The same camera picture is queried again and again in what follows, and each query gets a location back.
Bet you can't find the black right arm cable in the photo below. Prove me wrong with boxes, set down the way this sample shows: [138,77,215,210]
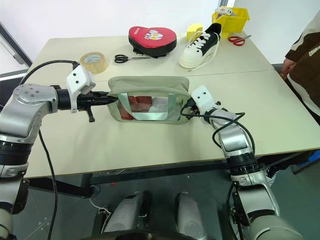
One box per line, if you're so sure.
[180,99,256,161]

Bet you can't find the yellow arch-shaped block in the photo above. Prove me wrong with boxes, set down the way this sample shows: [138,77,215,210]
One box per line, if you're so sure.
[186,23,205,42]

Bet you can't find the grey rounded robot leg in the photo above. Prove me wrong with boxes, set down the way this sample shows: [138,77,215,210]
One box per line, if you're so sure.
[103,191,152,235]

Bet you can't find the white item inside pouch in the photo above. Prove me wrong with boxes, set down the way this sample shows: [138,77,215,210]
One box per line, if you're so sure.
[149,96,168,115]

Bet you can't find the dark grey slanted bar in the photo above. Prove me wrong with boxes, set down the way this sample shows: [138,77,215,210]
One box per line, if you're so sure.
[0,21,33,68]

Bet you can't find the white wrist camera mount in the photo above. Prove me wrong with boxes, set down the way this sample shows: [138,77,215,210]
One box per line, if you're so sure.
[190,84,216,115]
[65,65,97,114]

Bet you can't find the red-handled scissors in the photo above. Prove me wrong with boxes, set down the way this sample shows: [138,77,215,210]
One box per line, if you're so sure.
[227,34,253,47]

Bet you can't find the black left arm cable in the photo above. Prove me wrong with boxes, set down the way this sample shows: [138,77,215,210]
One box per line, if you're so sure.
[19,59,78,240]

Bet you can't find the clear packing tape roll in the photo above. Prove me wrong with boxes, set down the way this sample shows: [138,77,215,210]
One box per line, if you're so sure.
[79,51,111,75]

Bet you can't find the pale green zip pouch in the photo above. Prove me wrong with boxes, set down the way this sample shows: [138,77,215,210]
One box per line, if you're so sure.
[106,75,191,125]

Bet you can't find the bystander bare hand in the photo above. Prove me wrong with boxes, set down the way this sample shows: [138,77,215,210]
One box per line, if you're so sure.
[281,58,296,80]

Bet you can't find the black table frame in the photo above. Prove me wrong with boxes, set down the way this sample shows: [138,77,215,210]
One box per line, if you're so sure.
[23,149,320,201]

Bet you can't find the white device in bin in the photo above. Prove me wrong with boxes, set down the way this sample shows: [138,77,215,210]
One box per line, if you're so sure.
[215,6,235,16]

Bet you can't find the yellow plastic bin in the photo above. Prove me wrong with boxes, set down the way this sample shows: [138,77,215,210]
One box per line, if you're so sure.
[211,7,251,40]

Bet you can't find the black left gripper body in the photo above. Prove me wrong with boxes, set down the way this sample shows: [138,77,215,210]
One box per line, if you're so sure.
[76,91,99,124]

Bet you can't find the red heart-shaped punch pad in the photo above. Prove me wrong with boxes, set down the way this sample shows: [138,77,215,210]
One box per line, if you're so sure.
[128,25,178,59]

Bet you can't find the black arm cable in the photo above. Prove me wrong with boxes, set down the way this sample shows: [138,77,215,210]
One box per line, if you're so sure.
[180,99,256,161]
[19,59,78,240]

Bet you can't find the white and black sneaker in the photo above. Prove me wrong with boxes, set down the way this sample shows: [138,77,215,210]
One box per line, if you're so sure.
[178,22,223,73]

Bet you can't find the blue crate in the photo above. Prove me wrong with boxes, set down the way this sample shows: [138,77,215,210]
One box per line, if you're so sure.
[292,149,320,176]

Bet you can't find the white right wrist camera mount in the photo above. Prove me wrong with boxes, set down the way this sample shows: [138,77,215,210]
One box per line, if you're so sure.
[190,84,216,115]

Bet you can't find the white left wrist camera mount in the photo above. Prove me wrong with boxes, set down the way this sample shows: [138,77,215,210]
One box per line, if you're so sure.
[65,65,97,114]

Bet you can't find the red item inside pouch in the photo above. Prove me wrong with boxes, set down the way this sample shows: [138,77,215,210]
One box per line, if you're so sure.
[119,95,153,120]

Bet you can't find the black scissors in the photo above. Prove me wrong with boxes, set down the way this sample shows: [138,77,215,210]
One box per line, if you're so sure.
[114,54,151,64]

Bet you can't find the person in brown white jacket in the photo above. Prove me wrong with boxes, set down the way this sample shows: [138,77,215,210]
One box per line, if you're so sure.
[284,11,320,116]

